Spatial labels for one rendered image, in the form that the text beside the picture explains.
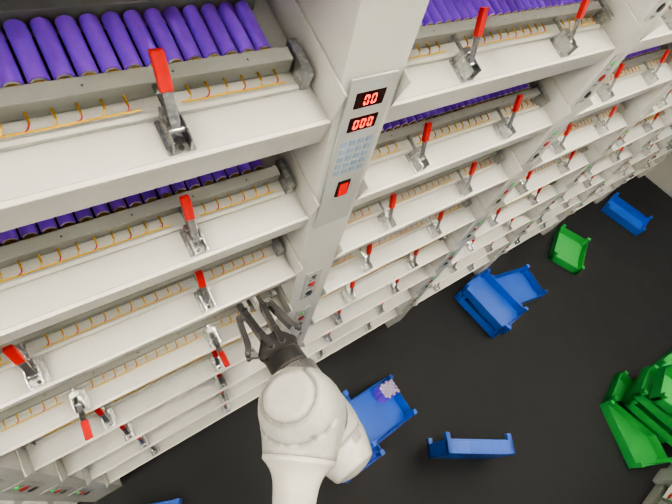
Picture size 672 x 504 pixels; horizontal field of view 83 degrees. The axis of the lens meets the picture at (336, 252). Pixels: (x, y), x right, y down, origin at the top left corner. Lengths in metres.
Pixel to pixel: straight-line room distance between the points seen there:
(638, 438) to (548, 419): 0.49
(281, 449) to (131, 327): 0.34
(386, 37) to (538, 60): 0.41
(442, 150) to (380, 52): 0.39
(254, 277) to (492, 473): 1.60
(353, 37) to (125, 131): 0.24
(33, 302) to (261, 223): 0.30
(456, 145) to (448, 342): 1.47
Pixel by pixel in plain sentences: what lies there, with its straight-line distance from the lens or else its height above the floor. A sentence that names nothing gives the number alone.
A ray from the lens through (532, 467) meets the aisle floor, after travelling 2.22.
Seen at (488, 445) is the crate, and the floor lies 0.20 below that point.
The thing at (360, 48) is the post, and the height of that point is 1.59.
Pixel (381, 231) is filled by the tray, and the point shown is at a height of 1.13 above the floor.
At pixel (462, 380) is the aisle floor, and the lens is 2.13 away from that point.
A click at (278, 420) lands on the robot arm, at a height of 1.29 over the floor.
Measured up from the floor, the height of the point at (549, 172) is 0.94.
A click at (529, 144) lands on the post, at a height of 1.24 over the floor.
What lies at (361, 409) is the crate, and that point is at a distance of 1.83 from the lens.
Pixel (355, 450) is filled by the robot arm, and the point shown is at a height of 1.14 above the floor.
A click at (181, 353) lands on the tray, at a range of 0.92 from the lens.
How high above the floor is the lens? 1.80
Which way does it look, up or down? 55 degrees down
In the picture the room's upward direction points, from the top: 20 degrees clockwise
